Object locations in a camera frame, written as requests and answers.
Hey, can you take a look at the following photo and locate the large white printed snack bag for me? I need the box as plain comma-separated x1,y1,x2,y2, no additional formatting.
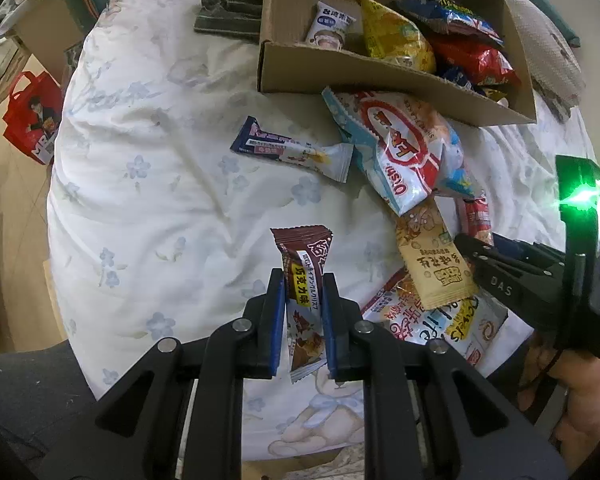
361,269,509,367

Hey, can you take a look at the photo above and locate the white red rice cake packet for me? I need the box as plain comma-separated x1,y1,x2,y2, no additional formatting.
305,1,357,51

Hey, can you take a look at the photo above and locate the checked grey quilt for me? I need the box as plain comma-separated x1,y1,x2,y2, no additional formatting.
499,0,587,122

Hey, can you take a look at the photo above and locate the large white red-circle snack bag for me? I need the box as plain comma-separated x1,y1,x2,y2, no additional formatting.
321,85,482,219

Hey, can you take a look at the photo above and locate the dark blue white snack packet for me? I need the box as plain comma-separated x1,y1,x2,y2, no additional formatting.
229,115,355,184

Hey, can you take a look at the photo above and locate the red sausage snack packet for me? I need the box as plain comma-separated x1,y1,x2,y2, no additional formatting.
459,191,494,247

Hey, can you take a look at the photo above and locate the yellow orange snack bag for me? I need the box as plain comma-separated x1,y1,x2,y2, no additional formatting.
356,0,437,74

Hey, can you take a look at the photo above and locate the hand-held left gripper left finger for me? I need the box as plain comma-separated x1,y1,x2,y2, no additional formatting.
44,268,287,480

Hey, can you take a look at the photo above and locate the person's grey trouser leg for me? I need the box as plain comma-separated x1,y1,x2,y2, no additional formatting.
0,342,101,480

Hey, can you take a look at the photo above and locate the striped dark cloth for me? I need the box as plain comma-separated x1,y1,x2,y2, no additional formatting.
193,0,269,42

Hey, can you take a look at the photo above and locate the brown chocolate wafer packet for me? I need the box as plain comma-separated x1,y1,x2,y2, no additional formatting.
270,224,335,385

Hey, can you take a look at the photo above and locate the cardboard box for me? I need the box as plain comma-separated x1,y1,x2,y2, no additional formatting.
257,0,539,127

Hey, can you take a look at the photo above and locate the beige peanut snack packet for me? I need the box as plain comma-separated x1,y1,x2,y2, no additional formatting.
395,199,481,311

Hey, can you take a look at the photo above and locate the person's right hand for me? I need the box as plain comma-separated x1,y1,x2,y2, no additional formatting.
517,329,600,472

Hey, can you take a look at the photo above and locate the blue flag-print chips bag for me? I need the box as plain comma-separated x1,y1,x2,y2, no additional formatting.
394,0,506,49

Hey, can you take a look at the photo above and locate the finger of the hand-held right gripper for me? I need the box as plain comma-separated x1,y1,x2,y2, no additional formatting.
453,232,564,279
492,234,567,266

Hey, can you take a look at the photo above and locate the red snack bag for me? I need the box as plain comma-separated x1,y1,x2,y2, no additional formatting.
426,34,522,89

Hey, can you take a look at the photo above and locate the red shopping bag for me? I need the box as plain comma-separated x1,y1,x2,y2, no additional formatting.
2,70,64,166

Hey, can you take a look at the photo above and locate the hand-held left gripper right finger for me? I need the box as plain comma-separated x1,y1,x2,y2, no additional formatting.
321,273,567,480

